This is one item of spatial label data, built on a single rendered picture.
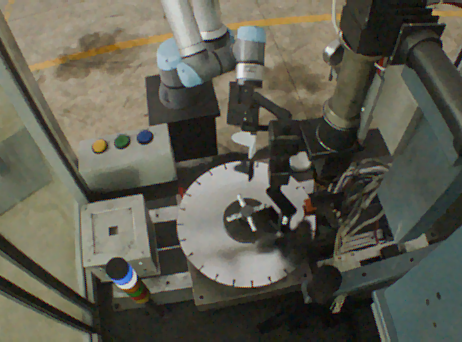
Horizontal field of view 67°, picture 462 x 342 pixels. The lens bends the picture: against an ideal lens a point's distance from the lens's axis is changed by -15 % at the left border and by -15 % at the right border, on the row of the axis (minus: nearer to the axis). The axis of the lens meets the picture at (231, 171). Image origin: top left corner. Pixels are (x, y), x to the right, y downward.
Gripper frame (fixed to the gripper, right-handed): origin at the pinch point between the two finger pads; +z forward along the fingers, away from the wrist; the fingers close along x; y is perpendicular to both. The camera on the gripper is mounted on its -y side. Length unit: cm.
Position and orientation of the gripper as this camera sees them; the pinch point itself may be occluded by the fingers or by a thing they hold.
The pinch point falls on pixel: (253, 158)
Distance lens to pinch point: 105.5
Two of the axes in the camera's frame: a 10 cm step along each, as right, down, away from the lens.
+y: -10.0, -0.6, 0.5
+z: -0.6, 10.0, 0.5
